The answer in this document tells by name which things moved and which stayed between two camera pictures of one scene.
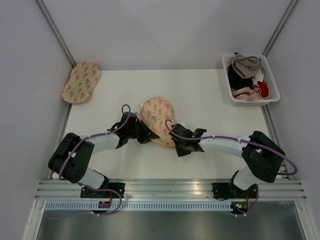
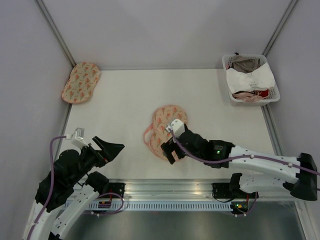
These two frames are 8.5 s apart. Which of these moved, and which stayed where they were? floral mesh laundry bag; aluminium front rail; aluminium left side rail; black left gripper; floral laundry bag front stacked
Moved: floral mesh laundry bag; black left gripper
Stayed: floral laundry bag front stacked; aluminium left side rail; aluminium front rail
